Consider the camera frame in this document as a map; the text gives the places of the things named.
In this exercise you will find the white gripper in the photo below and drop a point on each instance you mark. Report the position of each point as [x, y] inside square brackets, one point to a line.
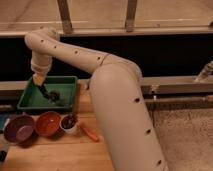
[40, 70]

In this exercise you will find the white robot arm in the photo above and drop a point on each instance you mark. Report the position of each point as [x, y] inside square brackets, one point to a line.
[116, 96]

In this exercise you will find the green plastic tray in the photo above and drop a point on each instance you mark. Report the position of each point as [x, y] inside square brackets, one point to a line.
[61, 88]

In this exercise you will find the orange bowl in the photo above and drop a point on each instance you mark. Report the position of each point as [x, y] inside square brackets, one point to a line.
[48, 124]

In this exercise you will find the blue object at left edge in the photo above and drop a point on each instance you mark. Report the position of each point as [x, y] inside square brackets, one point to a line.
[3, 118]

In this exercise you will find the white cup with dark contents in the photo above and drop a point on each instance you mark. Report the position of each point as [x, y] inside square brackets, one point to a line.
[69, 124]

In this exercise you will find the purple bowl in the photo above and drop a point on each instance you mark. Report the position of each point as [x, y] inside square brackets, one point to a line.
[19, 129]

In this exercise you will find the orange carrot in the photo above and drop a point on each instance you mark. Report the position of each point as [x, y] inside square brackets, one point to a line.
[89, 133]

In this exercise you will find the wooden cutting board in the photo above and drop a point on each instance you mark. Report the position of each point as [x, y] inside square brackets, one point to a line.
[63, 152]

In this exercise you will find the left wooden post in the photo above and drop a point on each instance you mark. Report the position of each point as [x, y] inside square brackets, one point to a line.
[65, 16]

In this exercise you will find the wooden post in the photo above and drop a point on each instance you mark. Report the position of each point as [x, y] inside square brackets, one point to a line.
[130, 15]
[65, 16]

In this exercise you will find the right wooden post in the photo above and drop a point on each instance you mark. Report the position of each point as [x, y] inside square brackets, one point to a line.
[130, 15]

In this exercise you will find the metal rail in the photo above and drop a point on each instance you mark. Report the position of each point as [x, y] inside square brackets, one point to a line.
[10, 92]

